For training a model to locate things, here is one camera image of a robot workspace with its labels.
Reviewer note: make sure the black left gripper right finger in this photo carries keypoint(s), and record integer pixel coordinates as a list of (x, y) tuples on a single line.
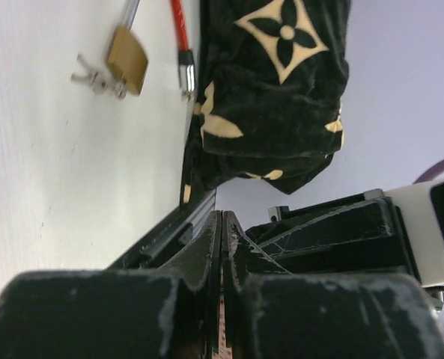
[(272, 313)]

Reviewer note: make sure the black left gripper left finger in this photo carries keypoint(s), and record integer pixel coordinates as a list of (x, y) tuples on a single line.
[(168, 312)]

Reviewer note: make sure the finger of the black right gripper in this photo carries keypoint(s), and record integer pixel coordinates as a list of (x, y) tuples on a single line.
[(363, 235)]

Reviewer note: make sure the silver key bunch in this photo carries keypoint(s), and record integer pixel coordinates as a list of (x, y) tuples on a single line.
[(188, 96)]

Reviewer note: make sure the silver key set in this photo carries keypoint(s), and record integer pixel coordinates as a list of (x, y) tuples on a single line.
[(98, 81)]

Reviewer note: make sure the red cable lock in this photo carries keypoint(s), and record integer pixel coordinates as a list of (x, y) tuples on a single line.
[(185, 57)]

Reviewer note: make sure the brass padlock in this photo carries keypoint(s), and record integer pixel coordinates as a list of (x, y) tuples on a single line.
[(127, 59)]

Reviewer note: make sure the black floral blanket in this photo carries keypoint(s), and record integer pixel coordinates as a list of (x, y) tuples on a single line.
[(268, 104)]

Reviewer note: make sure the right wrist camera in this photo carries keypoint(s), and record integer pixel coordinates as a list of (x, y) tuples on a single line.
[(422, 211)]

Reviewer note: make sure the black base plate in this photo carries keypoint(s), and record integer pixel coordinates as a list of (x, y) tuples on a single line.
[(168, 237)]

